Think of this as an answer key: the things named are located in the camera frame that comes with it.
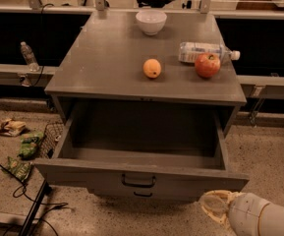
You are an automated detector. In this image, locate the black lower drawer handle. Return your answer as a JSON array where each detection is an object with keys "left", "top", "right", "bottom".
[{"left": 133, "top": 192, "right": 153, "bottom": 198}]

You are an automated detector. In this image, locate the small upright water bottle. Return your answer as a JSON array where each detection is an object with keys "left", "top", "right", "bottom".
[{"left": 21, "top": 41, "right": 39, "bottom": 72}]

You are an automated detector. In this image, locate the black drawer handle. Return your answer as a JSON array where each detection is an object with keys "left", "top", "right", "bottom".
[
  {"left": 133, "top": 192, "right": 153, "bottom": 198},
  {"left": 121, "top": 174, "right": 156, "bottom": 189}
]

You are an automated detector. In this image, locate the green chip bag lower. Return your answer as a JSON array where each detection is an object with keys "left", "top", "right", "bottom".
[{"left": 3, "top": 157, "right": 31, "bottom": 183}]

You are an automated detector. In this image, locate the black wire basket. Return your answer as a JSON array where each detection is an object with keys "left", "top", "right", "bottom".
[{"left": 37, "top": 122, "right": 64, "bottom": 158}]

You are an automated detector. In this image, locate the orange fruit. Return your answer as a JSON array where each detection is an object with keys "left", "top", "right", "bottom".
[{"left": 142, "top": 59, "right": 161, "bottom": 79}]

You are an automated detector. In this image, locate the black floor cable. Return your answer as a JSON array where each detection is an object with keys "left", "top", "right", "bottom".
[{"left": 0, "top": 151, "right": 71, "bottom": 236}]

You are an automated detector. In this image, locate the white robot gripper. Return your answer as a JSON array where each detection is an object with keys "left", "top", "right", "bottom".
[{"left": 199, "top": 190, "right": 269, "bottom": 236}]

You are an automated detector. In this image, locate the grey metal drawer cabinet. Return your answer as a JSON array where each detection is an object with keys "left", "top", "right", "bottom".
[{"left": 43, "top": 9, "right": 248, "bottom": 203}]

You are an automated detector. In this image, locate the clear plastic water bottle lying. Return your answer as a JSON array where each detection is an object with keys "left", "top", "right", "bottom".
[{"left": 178, "top": 42, "right": 241, "bottom": 64}]

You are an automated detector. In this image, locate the white ceramic bowl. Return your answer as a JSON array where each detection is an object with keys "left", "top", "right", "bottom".
[{"left": 136, "top": 10, "right": 167, "bottom": 35}]

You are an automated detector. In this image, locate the red apple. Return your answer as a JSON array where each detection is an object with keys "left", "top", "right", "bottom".
[{"left": 195, "top": 53, "right": 221, "bottom": 79}]

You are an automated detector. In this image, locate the open grey top drawer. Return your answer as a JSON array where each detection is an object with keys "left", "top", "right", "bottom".
[{"left": 35, "top": 99, "right": 249, "bottom": 202}]

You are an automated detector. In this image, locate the black stand leg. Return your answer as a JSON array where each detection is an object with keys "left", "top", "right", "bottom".
[{"left": 18, "top": 181, "right": 50, "bottom": 236}]

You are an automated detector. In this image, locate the green chip bag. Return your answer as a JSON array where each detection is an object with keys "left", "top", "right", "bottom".
[
  {"left": 3, "top": 157, "right": 31, "bottom": 183},
  {"left": 18, "top": 132, "right": 44, "bottom": 159}
]

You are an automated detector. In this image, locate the green chip bag upper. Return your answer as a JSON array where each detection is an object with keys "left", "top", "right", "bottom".
[{"left": 18, "top": 132, "right": 44, "bottom": 159}]

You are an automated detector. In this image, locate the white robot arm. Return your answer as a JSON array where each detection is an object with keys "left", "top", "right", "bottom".
[{"left": 199, "top": 190, "right": 284, "bottom": 236}]

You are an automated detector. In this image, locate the brown snack wrapper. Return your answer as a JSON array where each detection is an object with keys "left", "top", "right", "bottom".
[{"left": 0, "top": 119, "right": 26, "bottom": 137}]

